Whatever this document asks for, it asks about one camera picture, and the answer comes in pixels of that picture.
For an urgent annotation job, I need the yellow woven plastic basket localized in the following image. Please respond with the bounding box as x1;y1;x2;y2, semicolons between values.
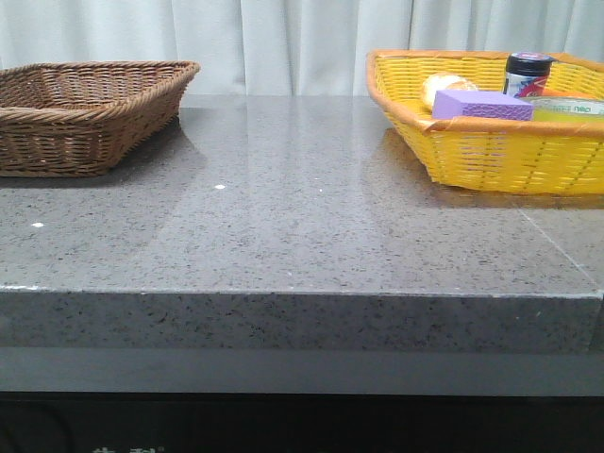
366;49;603;195

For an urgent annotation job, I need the brown wicker basket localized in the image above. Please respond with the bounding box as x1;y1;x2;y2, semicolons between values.
1;60;200;177

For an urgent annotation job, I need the black lidded jar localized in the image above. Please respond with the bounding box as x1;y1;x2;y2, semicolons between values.
502;52;556;98

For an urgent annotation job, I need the yellow tape roll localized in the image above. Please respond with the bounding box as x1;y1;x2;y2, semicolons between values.
525;96;603;123

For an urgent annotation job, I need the white curtain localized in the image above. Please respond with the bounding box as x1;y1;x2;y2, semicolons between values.
1;1;603;95

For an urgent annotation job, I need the purple sponge block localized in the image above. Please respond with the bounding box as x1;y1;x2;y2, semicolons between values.
431;90;533;121

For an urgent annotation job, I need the bread roll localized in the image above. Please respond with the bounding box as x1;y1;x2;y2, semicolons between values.
420;73;478;111

